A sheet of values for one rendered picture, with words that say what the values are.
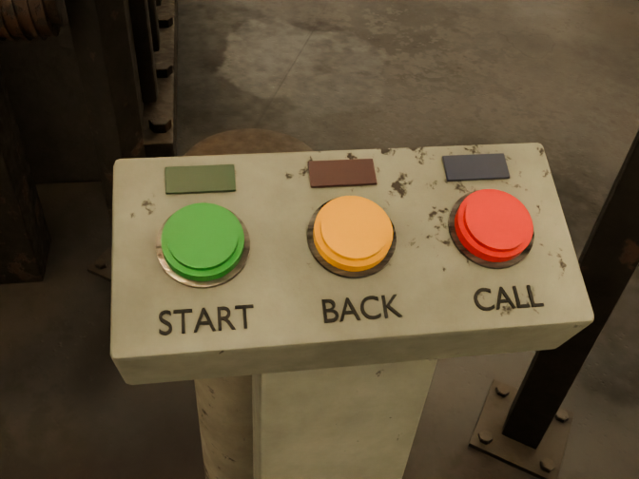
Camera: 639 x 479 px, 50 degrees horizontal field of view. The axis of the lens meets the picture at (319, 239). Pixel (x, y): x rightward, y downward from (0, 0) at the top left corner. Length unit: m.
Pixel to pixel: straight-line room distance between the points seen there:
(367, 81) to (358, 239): 1.33
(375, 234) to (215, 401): 0.36
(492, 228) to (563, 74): 1.49
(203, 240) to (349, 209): 0.07
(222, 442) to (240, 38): 1.26
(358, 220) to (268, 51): 1.42
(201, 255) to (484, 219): 0.14
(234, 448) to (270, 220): 0.40
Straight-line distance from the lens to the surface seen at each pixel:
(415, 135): 1.50
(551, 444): 1.03
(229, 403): 0.65
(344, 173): 0.37
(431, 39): 1.88
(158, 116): 1.36
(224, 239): 0.33
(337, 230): 0.34
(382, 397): 0.41
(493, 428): 1.02
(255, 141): 0.55
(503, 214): 0.37
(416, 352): 0.37
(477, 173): 0.39
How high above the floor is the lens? 0.84
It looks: 44 degrees down
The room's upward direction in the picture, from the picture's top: 5 degrees clockwise
